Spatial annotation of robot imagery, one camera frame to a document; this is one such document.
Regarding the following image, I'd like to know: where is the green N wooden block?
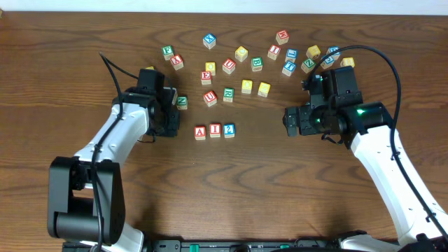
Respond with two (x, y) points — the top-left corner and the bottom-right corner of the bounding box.
(176, 96), (188, 110)

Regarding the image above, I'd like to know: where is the red A wooden block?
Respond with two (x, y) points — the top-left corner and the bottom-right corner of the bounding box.
(195, 126), (207, 140)

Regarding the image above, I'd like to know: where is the red U wooden block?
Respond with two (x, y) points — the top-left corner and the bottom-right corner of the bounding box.
(203, 90), (218, 107)

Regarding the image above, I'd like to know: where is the red i block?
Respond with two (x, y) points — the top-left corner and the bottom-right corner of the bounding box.
(267, 45), (281, 60)
(209, 123), (221, 138)

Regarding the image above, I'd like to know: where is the blue 2 wooden block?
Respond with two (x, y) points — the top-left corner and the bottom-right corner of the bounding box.
(223, 124), (235, 138)

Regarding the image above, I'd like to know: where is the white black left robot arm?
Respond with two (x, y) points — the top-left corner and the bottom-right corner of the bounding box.
(47, 69), (179, 251)

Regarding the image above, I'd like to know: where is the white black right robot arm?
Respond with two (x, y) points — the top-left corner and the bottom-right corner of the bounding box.
(283, 66), (447, 251)

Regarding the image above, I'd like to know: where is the blue 5 wooden block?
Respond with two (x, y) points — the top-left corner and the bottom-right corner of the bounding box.
(320, 56), (335, 69)

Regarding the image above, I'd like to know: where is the blue D upper block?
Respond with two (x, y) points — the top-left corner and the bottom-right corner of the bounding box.
(326, 45), (342, 61)

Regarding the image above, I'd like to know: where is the yellow 8 wooden block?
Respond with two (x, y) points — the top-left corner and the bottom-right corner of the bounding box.
(340, 57), (355, 68)

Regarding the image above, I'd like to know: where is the green Z wooden block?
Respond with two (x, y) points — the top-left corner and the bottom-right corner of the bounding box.
(301, 58), (316, 74)

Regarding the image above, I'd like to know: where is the yellow block upper right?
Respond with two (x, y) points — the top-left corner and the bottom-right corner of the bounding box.
(306, 45), (321, 60)

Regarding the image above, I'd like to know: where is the blue T wooden block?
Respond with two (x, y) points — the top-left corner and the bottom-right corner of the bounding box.
(282, 60), (297, 76)

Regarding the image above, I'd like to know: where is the red X wooden block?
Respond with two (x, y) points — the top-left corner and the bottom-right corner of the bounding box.
(170, 55), (184, 71)

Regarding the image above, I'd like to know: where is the red E wooden block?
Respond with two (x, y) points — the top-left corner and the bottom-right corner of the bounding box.
(200, 71), (212, 85)

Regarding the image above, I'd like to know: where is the blue L wooden block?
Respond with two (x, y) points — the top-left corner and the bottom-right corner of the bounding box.
(285, 48), (298, 63)

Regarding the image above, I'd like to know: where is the green F wooden block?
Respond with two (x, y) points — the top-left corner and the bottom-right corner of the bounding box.
(162, 45), (174, 61)

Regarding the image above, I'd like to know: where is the yellow block near E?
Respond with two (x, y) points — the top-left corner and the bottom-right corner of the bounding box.
(205, 62), (216, 76)

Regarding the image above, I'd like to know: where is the green R wooden block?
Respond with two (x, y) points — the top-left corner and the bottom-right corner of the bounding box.
(223, 87), (235, 102)

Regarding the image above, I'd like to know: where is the yellow block centre right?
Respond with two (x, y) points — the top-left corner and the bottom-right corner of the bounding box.
(258, 82), (271, 97)

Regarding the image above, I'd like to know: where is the red H wooden block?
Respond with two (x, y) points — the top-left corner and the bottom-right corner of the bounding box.
(276, 29), (290, 45)

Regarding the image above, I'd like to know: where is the green B wooden block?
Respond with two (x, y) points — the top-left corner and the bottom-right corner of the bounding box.
(251, 57), (263, 71)

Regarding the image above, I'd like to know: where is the red U block upper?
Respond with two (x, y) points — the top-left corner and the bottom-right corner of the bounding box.
(223, 58), (236, 74)

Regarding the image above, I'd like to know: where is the blue X wooden block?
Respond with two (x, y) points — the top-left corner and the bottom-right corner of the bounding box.
(203, 34), (216, 49)

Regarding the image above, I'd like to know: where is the yellow block centre left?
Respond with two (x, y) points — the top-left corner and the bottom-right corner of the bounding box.
(241, 79), (253, 95)

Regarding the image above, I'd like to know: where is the yellow block upper middle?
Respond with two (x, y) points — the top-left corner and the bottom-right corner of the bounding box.
(234, 45), (249, 62)

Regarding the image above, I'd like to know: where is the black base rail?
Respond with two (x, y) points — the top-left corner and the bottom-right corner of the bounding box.
(142, 239), (342, 252)

